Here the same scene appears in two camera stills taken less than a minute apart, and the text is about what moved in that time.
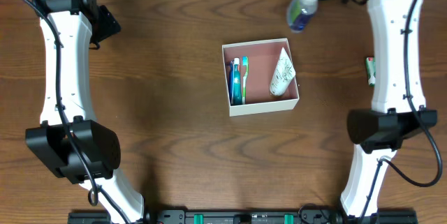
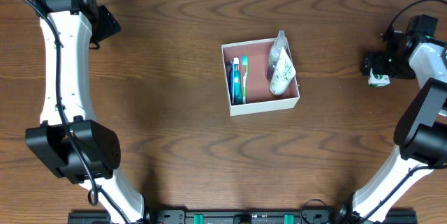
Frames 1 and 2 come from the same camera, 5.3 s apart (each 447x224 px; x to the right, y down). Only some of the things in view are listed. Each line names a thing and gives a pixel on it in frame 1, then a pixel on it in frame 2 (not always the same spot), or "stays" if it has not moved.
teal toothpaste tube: [237, 83] stays
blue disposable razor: [230, 81] stays
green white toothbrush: [245, 63] stays
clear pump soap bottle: [301, 9] -> [279, 42]
